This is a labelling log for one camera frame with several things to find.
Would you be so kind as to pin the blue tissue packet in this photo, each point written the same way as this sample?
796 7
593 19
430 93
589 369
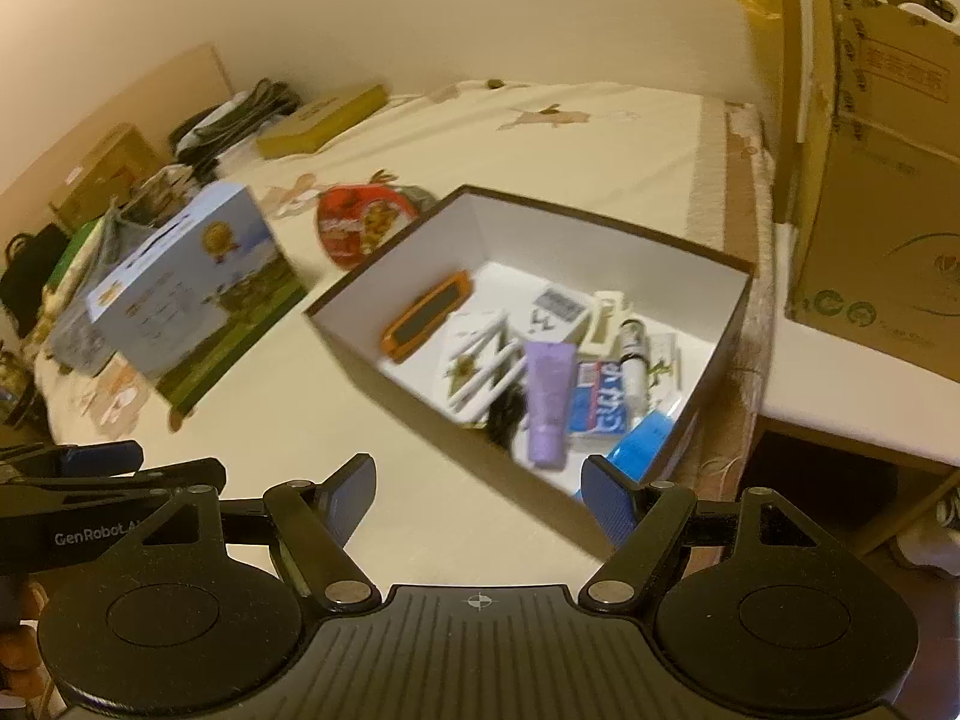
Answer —
600 401

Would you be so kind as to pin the small white medicine box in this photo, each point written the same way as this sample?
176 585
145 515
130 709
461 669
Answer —
666 364

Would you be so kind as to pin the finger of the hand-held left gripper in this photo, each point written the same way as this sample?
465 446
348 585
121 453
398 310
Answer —
187 476
105 459

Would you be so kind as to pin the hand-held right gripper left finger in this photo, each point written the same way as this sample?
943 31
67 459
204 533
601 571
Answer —
352 495

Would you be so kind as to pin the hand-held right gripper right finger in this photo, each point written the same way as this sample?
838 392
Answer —
611 495

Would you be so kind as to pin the blue toothpaste tube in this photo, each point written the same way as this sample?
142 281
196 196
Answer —
645 435

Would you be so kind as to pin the brown storage box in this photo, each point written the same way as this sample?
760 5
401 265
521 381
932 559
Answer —
390 277

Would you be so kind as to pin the large cardboard box green logos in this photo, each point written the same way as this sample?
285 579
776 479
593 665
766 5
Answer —
877 202

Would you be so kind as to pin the orange utility knife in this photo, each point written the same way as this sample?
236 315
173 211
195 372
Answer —
424 315

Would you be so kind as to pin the flat yellow box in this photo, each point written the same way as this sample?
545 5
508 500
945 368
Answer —
322 120

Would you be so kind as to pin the purple tube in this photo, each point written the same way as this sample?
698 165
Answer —
551 405

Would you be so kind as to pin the brown cardboard box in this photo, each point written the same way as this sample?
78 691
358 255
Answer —
105 172

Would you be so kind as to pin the red snack packet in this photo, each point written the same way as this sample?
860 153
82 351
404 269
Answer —
352 225

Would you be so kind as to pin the grey cloth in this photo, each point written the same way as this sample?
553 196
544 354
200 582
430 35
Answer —
75 337

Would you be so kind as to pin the small white bottle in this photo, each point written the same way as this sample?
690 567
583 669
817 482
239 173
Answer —
634 367

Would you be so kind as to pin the person's left hand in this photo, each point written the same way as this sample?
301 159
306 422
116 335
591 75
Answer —
15 649

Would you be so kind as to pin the green and white box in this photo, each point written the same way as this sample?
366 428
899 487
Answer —
75 255

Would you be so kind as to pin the black bag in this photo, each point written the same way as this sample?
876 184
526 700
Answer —
34 277

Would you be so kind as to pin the blue milk carton box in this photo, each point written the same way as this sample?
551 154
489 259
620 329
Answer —
187 277

